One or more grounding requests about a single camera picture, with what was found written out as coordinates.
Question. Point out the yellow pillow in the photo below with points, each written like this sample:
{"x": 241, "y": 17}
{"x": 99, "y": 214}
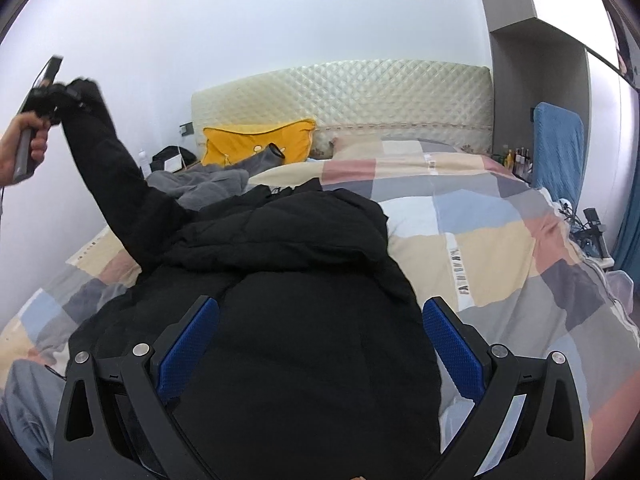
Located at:
{"x": 227, "y": 145}

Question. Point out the grey fleece garment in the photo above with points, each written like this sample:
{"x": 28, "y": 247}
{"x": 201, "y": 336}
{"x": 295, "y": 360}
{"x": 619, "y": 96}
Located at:
{"x": 199, "y": 186}

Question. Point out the person's blue jeans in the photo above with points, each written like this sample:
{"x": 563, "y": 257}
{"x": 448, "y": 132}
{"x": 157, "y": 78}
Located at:
{"x": 29, "y": 408}

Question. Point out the black bag on nightstand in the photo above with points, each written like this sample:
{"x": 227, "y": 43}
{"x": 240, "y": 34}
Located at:
{"x": 157, "y": 161}

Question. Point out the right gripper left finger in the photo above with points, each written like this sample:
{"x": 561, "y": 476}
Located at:
{"x": 114, "y": 421}

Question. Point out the cream quilted headboard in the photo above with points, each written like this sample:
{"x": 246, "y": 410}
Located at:
{"x": 400, "y": 99}

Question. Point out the white spray bottle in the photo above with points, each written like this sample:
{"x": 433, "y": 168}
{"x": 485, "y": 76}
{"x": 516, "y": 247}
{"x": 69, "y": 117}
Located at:
{"x": 144, "y": 163}

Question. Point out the blue towel on chair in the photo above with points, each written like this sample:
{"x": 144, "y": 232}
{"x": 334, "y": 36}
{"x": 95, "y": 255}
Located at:
{"x": 559, "y": 152}

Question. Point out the black puffer jacket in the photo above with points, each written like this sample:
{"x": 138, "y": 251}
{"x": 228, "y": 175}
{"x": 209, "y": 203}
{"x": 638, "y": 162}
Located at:
{"x": 316, "y": 366}

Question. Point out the black tripod stand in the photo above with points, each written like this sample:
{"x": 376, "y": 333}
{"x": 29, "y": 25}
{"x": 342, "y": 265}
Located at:
{"x": 587, "y": 233}

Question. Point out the person's left hand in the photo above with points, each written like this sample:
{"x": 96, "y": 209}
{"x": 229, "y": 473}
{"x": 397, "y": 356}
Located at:
{"x": 11, "y": 139}

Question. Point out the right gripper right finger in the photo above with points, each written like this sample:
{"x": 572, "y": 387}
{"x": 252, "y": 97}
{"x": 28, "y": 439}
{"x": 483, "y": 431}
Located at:
{"x": 548, "y": 440}

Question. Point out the white box on nightstand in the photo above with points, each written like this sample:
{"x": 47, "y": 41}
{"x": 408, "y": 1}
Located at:
{"x": 173, "y": 164}

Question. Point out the bottles on side table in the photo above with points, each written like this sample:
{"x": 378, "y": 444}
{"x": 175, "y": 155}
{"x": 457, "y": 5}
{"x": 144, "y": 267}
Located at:
{"x": 518, "y": 161}

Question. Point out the grey wall socket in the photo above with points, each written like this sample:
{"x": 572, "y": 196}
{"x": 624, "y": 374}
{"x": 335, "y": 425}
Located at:
{"x": 186, "y": 129}

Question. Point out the grey wall cabinet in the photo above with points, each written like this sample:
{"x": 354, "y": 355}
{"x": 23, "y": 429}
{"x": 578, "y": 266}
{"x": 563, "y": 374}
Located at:
{"x": 563, "y": 52}

